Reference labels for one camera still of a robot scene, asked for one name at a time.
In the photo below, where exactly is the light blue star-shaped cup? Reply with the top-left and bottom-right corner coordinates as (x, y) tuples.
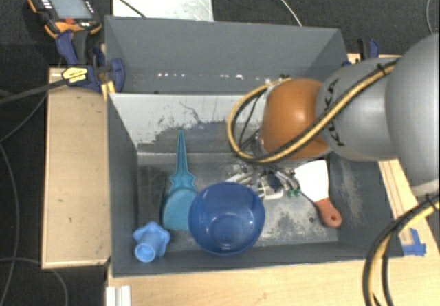
(132, 221), (172, 263)

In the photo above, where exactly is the pale wood board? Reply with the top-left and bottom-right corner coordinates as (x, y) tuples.
(41, 67), (113, 270)

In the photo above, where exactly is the white spatula with red-brown handle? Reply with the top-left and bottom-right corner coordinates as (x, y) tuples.
(294, 159), (344, 229)

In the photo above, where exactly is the grey metal bin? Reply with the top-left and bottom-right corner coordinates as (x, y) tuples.
(102, 14), (404, 278)

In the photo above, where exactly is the teal plastic funnel scoop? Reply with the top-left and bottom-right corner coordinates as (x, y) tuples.
(161, 129), (199, 232)

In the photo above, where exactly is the dark blue plastic bowl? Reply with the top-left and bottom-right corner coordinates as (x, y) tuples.
(188, 181), (267, 258)

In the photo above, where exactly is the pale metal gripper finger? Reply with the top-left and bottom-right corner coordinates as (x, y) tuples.
(254, 187), (285, 201)
(225, 171), (257, 186)

